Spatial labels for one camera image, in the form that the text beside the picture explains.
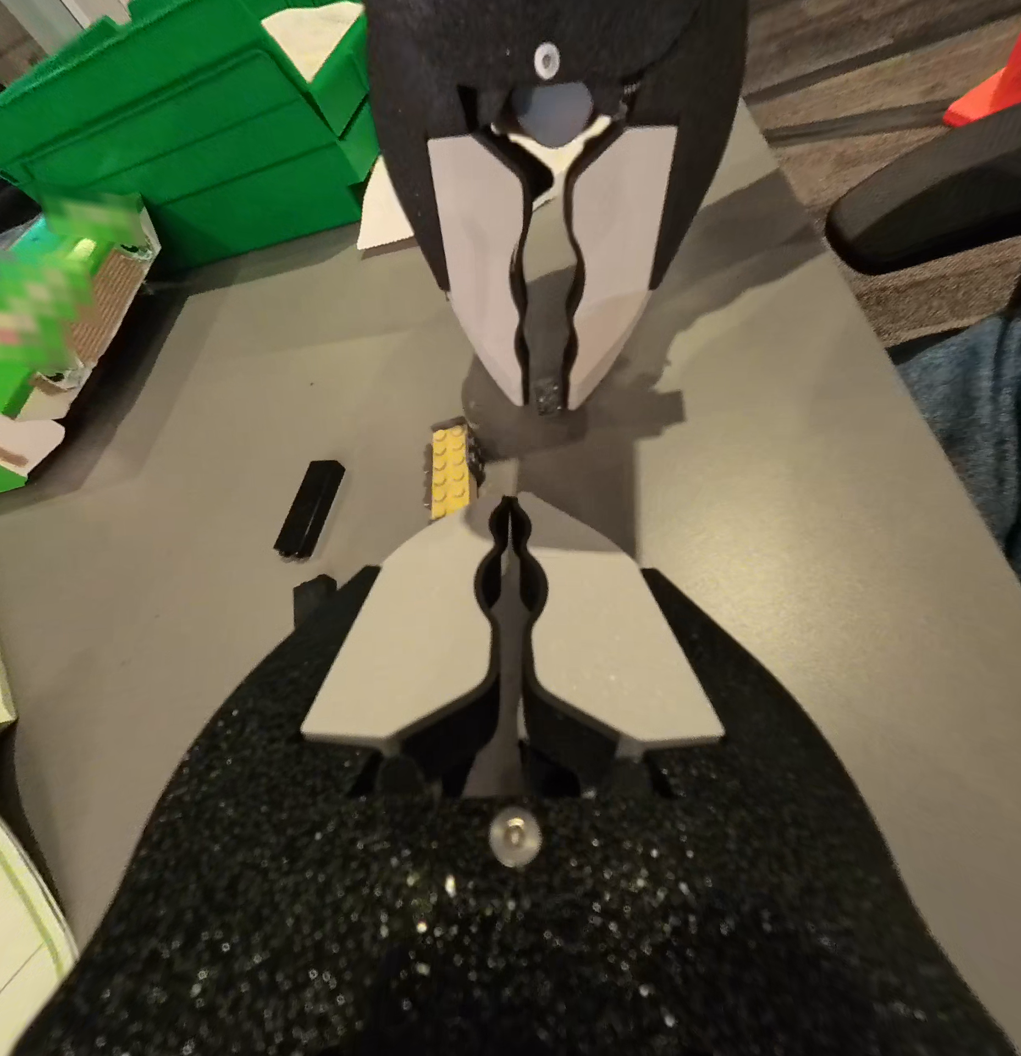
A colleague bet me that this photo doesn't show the long black brick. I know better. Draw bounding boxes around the long black brick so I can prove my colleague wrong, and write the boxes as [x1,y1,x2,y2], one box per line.
[291,575,340,632]
[273,459,347,564]

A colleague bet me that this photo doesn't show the orange cone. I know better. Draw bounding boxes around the orange cone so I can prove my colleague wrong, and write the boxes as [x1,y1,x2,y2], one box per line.
[943,12,1021,129]

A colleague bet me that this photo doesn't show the open instruction booklet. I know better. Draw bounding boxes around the open instruction booklet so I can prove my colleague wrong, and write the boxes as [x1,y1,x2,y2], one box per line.
[0,569,81,999]

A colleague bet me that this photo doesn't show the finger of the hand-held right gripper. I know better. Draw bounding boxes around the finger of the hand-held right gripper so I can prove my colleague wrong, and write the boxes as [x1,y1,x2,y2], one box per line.
[558,124,676,411]
[426,132,534,409]

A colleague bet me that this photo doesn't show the green cardboard toy box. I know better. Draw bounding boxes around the green cardboard toy box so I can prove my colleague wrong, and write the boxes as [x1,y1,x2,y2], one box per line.
[0,239,161,500]

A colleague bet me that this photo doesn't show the green plastic bin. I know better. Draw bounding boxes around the green plastic bin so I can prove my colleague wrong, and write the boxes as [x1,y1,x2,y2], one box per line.
[0,0,381,277]

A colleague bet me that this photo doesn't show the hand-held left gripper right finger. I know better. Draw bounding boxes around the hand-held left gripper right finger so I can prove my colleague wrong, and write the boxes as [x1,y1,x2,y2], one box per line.
[514,491,726,762]

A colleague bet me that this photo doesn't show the grey desk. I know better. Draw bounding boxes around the grey desk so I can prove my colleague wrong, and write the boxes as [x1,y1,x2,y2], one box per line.
[0,103,1021,1056]

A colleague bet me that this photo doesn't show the white paper sheet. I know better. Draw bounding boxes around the white paper sheet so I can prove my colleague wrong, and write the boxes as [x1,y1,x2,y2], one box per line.
[261,0,367,84]

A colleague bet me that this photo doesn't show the grey and yellow brick assembly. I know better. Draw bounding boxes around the grey and yellow brick assembly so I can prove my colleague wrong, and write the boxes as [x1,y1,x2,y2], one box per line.
[426,416,488,523]

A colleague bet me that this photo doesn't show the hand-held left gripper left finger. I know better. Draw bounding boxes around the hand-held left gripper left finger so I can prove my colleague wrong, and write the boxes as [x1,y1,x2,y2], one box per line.
[300,493,515,757]

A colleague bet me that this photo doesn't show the black office chair armrest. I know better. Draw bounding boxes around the black office chair armrest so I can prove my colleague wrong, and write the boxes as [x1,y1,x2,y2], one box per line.
[825,106,1021,348]

